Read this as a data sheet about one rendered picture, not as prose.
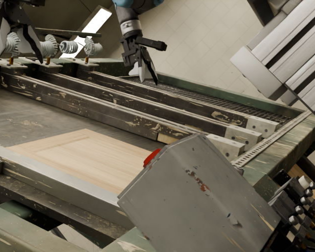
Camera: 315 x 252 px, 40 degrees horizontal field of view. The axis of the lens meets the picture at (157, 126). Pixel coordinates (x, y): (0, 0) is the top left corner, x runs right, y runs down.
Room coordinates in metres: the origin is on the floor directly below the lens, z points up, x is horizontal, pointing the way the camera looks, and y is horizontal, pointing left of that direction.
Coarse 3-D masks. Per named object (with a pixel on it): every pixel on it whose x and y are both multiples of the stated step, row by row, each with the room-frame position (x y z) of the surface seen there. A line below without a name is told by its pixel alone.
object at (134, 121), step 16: (16, 48) 1.62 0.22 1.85; (0, 64) 1.62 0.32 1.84; (16, 64) 1.68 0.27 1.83; (0, 80) 1.67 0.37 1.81; (16, 80) 1.64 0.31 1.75; (32, 80) 1.63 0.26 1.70; (32, 96) 1.63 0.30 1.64; (48, 96) 1.61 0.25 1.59; (64, 96) 1.58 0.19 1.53; (80, 96) 1.56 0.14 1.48; (80, 112) 1.58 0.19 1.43; (96, 112) 1.56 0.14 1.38; (112, 112) 1.53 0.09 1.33; (128, 112) 1.51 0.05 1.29; (128, 128) 1.53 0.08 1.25; (144, 128) 1.51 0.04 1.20; (160, 128) 1.49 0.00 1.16; (176, 128) 1.47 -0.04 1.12; (192, 128) 1.51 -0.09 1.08; (224, 144) 1.43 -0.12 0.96; (240, 144) 1.45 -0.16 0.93
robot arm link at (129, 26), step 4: (132, 20) 1.48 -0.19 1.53; (136, 20) 1.49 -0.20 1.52; (124, 24) 1.48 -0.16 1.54; (128, 24) 1.48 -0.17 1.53; (132, 24) 1.48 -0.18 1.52; (136, 24) 1.49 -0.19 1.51; (124, 28) 1.48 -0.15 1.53; (128, 28) 1.48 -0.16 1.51; (132, 28) 1.48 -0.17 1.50; (136, 28) 1.48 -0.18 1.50; (140, 28) 1.50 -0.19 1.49; (124, 32) 1.49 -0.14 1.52; (128, 32) 1.49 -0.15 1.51
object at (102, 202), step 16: (16, 160) 0.97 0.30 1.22; (32, 160) 0.99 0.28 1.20; (16, 176) 0.97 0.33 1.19; (32, 176) 0.95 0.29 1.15; (48, 176) 0.93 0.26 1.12; (64, 176) 0.95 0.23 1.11; (48, 192) 0.95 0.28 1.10; (64, 192) 0.93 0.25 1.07; (80, 192) 0.92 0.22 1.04; (96, 192) 0.92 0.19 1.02; (112, 192) 0.94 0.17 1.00; (96, 208) 0.91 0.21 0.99; (112, 208) 0.90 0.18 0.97; (128, 224) 0.90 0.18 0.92
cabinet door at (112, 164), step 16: (32, 144) 1.14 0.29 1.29; (48, 144) 1.17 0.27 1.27; (64, 144) 1.21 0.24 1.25; (80, 144) 1.24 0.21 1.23; (96, 144) 1.28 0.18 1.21; (112, 144) 1.31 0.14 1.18; (128, 144) 1.34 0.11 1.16; (48, 160) 1.07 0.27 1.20; (64, 160) 1.10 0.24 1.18; (80, 160) 1.13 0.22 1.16; (96, 160) 1.16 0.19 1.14; (112, 160) 1.19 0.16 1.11; (128, 160) 1.22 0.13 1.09; (80, 176) 1.03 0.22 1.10; (96, 176) 1.06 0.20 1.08; (112, 176) 1.09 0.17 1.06; (128, 176) 1.11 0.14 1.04
